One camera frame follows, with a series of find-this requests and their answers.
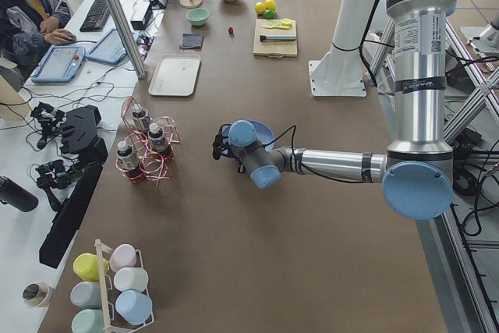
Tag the yellow plastic knife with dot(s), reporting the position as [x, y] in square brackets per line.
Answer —
[274, 25]

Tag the white cup rack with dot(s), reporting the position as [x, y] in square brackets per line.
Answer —
[113, 322]

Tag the copper wire bottle rack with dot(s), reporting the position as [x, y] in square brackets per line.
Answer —
[153, 165]

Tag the blue cup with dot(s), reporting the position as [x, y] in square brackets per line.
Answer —
[133, 306]

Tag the seated person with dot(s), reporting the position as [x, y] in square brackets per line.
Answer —
[30, 27]

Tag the white cup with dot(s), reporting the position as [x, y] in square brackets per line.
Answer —
[131, 278]

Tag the blue teach pendant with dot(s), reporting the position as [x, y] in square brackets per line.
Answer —
[109, 50]
[59, 65]

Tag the yellow cup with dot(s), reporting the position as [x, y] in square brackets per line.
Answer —
[85, 267]

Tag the pink cup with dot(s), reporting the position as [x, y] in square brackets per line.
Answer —
[122, 256]

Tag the grey cup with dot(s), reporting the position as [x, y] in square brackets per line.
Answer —
[86, 295]

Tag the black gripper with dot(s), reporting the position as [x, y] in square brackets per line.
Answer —
[238, 166]

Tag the dark drink bottle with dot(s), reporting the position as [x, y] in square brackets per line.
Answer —
[141, 117]
[157, 138]
[128, 160]

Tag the grey folded cloth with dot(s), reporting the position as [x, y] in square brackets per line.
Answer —
[192, 41]

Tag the mint green cup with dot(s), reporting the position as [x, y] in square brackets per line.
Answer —
[88, 321]

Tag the green lime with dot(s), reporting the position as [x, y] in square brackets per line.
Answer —
[269, 14]

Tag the black keyboard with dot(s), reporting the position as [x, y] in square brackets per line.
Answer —
[96, 17]

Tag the green bowl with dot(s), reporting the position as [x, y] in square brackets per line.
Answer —
[197, 17]

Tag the aluminium frame post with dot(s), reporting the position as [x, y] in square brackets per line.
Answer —
[122, 26]

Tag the yellow lemon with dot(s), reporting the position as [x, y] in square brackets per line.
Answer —
[270, 5]
[260, 8]

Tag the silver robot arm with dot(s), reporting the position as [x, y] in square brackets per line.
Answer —
[416, 170]

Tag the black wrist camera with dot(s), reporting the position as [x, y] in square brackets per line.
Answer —
[220, 147]

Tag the wooden cutting board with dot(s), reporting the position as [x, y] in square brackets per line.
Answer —
[275, 49]

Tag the cream rabbit tray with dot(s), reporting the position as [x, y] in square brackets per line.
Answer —
[175, 76]

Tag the black water bottle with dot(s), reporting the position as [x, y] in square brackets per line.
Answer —
[16, 196]

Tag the blue plate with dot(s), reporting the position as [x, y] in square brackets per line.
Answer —
[264, 134]

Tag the lemon slice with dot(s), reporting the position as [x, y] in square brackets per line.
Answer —
[286, 22]

